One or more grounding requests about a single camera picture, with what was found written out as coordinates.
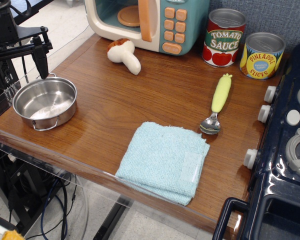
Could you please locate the stainless steel pot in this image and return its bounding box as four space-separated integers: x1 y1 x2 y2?
12 76 78 132

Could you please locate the black cable under table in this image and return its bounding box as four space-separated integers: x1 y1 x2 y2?
27 174 78 240

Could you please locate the toy microwave teal cream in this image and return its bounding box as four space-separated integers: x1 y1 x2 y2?
84 0 210 56

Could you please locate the clear acrylic table guard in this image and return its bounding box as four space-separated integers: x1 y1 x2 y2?
0 14 218 240

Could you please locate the white stove knob middle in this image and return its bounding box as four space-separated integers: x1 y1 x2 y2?
257 105 271 124

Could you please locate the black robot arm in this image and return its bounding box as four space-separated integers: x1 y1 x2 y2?
0 0 53 90

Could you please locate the pineapple slices can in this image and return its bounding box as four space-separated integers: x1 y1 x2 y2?
239 32 286 80

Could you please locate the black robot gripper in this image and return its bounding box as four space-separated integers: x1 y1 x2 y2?
0 25 53 90

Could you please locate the white stove knob bottom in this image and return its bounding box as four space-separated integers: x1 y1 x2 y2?
243 149 258 170

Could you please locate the dark blue toy stove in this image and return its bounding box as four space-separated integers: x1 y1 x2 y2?
213 44 300 240

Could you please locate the orange microwave turntable plate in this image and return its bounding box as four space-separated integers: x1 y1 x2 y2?
117 5 140 27

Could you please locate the blue cable under table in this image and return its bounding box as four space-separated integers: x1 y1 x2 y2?
39 177 68 240

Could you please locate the white stove knob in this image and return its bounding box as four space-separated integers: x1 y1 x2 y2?
257 105 271 124
263 86 277 104
243 149 258 170

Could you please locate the black metal table frame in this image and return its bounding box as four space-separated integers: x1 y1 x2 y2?
0 150 66 235

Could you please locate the tomato sauce can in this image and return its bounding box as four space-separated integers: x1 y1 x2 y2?
202 8 247 67

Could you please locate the light blue folded cloth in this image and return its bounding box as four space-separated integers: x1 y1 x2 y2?
115 122 210 206

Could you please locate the plush white brown mushroom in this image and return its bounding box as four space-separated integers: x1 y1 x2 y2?
107 38 141 75

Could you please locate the yellow handled metal spoon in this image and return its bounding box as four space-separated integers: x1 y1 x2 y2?
199 73 233 135

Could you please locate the white stove knob top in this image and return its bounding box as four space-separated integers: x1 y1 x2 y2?
263 86 277 104

